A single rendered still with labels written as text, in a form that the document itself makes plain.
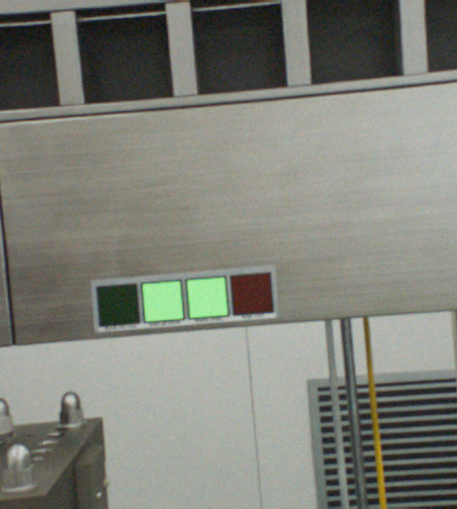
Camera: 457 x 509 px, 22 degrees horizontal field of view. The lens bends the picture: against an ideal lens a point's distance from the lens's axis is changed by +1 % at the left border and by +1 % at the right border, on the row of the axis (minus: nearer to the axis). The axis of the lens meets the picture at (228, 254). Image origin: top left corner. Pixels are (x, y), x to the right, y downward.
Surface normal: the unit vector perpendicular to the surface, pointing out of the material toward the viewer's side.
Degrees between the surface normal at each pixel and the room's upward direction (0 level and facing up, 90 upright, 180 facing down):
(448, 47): 90
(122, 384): 90
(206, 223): 90
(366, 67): 90
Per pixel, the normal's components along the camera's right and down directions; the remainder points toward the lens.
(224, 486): -0.04, 0.06
